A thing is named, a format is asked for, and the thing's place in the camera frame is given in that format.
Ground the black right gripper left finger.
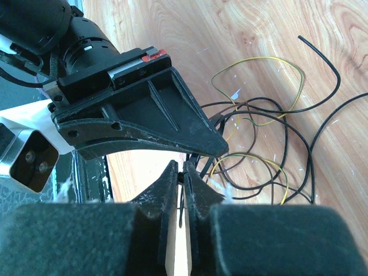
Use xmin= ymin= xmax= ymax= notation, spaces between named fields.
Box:
xmin=1 ymin=161 xmax=178 ymax=275

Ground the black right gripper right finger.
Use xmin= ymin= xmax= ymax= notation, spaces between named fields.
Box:
xmin=183 ymin=162 xmax=367 ymax=275

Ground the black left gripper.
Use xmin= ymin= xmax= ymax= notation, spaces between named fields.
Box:
xmin=44 ymin=47 xmax=228 ymax=160

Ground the yellow green wire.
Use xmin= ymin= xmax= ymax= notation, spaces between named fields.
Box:
xmin=208 ymin=56 xmax=305 ymax=205

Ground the long black wire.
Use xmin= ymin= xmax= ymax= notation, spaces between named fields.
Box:
xmin=212 ymin=92 xmax=368 ymax=205
xmin=201 ymin=35 xmax=342 ymax=205

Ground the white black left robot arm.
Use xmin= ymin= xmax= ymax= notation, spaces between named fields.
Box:
xmin=1 ymin=1 xmax=228 ymax=160

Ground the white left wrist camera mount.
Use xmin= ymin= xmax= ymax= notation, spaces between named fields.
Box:
xmin=1 ymin=99 xmax=75 ymax=193

